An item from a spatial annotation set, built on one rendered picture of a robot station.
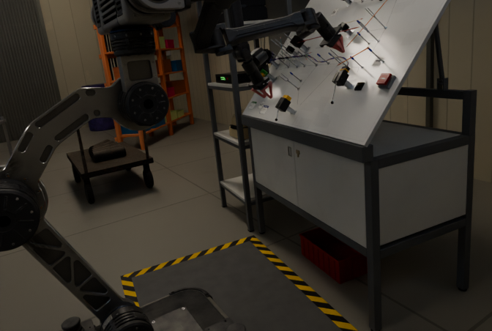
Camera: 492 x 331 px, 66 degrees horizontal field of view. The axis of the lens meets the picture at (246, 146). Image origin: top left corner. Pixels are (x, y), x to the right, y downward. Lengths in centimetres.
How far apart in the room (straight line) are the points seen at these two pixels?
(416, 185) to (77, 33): 828
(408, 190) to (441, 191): 21
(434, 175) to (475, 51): 196
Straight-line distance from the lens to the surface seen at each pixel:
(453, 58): 375
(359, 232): 175
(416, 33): 175
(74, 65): 919
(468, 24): 368
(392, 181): 167
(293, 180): 213
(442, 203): 194
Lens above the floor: 126
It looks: 14 degrees down
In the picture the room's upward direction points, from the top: 6 degrees counter-clockwise
